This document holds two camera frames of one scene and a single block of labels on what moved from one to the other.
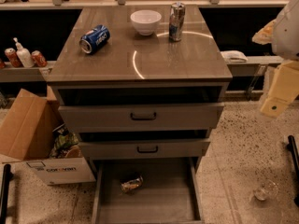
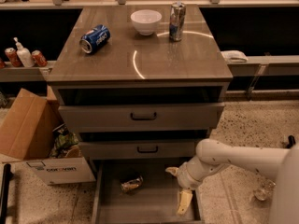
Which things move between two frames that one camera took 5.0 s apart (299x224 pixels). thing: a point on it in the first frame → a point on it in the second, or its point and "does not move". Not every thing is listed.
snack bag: x=129 y=184 does not move
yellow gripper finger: x=264 y=35 → x=175 y=171
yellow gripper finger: x=285 y=89 → x=185 y=198
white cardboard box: x=64 y=171 does not move
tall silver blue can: x=177 y=15 does not move
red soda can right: x=38 y=59 does not move
